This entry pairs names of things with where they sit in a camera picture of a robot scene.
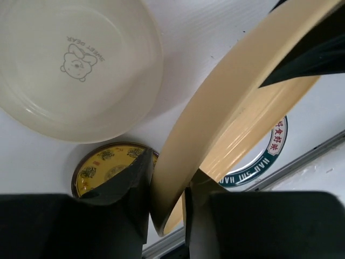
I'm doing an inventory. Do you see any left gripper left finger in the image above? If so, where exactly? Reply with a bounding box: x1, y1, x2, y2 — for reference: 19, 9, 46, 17
1, 148, 153, 258

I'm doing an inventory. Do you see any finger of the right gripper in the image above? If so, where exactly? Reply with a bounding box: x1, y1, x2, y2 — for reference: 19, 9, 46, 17
257, 1, 344, 88

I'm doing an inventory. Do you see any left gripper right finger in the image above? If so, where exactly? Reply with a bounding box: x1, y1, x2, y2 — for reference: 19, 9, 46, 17
184, 168, 345, 259

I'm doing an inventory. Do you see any brown gold plate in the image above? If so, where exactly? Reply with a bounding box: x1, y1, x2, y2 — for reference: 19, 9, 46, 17
71, 142, 148, 197

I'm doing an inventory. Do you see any blue rimmed grey plate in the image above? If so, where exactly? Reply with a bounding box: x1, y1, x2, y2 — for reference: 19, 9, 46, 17
219, 116, 288, 188

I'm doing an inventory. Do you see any tan yellow plate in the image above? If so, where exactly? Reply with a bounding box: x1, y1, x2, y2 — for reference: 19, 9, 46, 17
149, 0, 343, 238

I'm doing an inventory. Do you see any white plate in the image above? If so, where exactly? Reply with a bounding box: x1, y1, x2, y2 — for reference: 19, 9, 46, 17
1, 1, 163, 144

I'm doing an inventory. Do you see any front aluminium rail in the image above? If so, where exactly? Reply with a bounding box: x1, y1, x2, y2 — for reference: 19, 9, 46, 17
141, 129, 345, 257

